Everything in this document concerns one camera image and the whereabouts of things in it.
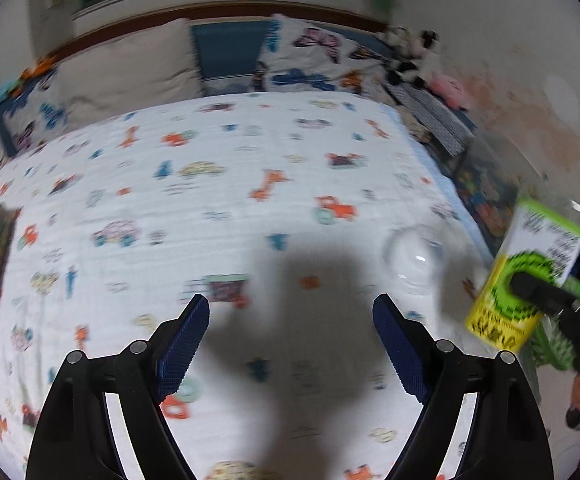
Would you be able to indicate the green and yellow carton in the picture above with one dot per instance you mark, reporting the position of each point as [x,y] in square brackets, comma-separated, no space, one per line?
[535,230]

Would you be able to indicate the striped folded cloth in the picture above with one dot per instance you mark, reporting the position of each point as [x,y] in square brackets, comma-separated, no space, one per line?
[435,115]

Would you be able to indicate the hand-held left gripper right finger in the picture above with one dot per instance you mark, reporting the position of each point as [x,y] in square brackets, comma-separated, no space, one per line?
[402,350]

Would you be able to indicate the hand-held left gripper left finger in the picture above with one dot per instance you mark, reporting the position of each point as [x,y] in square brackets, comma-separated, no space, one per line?
[182,345]

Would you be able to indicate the plain beige pillow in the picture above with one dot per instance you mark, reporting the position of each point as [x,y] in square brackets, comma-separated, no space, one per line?
[134,70]

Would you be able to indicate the small butterfly print pillow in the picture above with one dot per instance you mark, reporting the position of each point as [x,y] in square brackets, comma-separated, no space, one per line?
[34,115]

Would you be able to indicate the green perforated plastic basket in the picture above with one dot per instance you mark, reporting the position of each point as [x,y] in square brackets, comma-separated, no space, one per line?
[552,350]

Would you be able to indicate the clear plastic storage bin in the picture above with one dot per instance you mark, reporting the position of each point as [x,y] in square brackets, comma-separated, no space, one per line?
[485,195]

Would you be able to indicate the pink plush toy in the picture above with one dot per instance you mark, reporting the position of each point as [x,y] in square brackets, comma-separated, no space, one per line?
[450,90]

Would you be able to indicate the white butterfly print pillow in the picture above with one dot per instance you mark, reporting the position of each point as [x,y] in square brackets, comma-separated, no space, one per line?
[310,55]

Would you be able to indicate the white vehicle print blanket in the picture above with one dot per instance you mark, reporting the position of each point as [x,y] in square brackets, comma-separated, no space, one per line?
[270,220]

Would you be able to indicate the clear plastic dome lid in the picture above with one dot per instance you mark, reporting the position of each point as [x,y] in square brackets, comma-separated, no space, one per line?
[415,260]

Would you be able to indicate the black and white cow plush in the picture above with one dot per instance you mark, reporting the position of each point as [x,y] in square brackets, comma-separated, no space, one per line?
[412,55]

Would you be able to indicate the blue bed sheet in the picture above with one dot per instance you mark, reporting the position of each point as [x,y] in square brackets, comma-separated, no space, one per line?
[229,55]

